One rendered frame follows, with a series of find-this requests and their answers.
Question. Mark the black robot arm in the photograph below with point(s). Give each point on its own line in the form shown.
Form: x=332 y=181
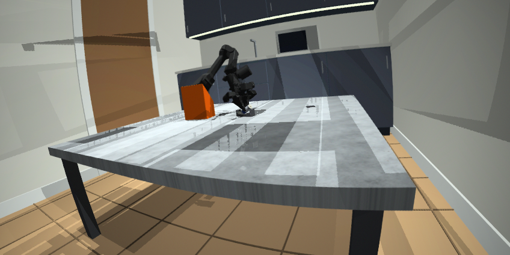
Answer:
x=233 y=74

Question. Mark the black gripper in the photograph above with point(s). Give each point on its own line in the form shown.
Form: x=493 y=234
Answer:
x=240 y=98

